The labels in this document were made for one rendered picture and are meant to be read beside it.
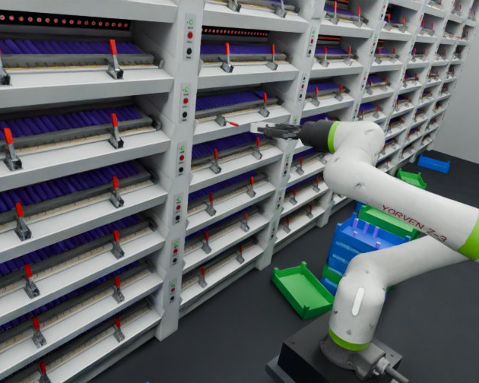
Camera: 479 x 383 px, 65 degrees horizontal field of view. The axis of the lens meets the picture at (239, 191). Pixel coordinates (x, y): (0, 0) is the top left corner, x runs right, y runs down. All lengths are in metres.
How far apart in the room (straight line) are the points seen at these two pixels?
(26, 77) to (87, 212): 0.39
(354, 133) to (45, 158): 0.78
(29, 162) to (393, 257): 1.02
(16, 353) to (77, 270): 0.27
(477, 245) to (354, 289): 0.32
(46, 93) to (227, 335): 1.23
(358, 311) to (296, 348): 0.24
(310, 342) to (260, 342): 0.51
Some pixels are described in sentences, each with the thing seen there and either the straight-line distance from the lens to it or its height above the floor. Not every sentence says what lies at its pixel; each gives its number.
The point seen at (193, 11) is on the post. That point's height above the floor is 1.25.
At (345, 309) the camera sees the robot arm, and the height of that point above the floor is 0.58.
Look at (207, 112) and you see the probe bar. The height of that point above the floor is 0.93.
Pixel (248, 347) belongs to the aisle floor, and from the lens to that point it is 1.72.
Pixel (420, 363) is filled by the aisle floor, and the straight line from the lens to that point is 1.96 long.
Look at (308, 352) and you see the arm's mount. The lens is 1.24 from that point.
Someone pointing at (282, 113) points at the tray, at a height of 0.89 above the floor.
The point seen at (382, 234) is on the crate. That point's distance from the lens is 2.04.
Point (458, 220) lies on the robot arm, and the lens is 0.99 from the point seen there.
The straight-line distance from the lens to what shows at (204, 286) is 1.73.
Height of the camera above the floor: 1.29
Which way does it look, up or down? 26 degrees down
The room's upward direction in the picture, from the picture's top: 8 degrees clockwise
